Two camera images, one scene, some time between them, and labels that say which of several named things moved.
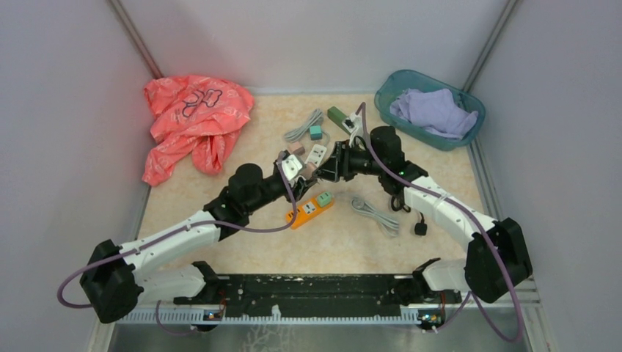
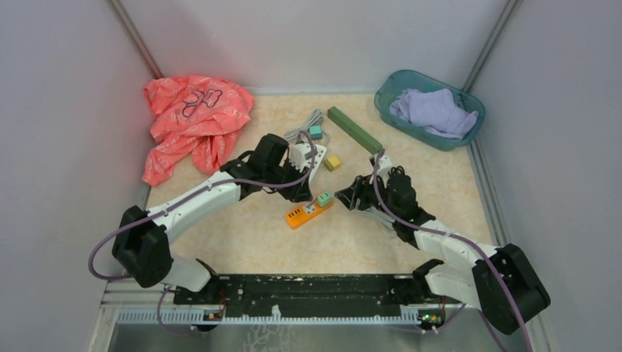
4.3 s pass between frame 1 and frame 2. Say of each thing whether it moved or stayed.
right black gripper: moved
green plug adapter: stayed
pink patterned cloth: stayed
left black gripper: moved
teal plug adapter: stayed
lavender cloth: stayed
